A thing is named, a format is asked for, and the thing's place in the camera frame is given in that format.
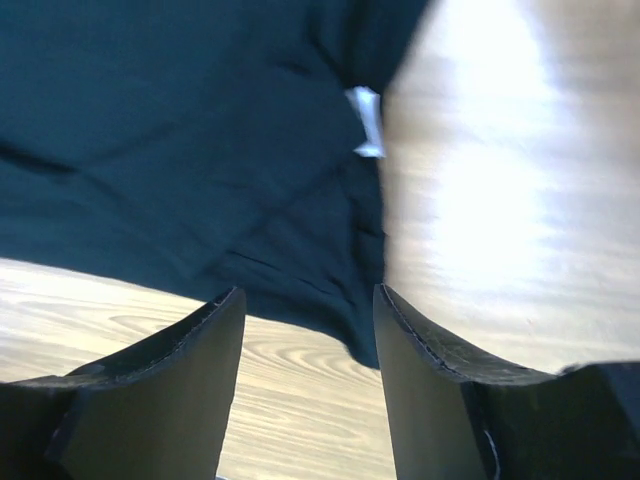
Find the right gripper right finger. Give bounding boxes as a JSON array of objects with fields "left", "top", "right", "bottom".
[{"left": 374, "top": 285, "right": 639, "bottom": 480}]

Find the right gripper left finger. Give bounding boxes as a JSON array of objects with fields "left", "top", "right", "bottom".
[{"left": 1, "top": 288, "right": 246, "bottom": 480}]

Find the black t shirt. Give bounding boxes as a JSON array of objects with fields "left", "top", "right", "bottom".
[{"left": 1, "top": 1, "right": 426, "bottom": 368}]

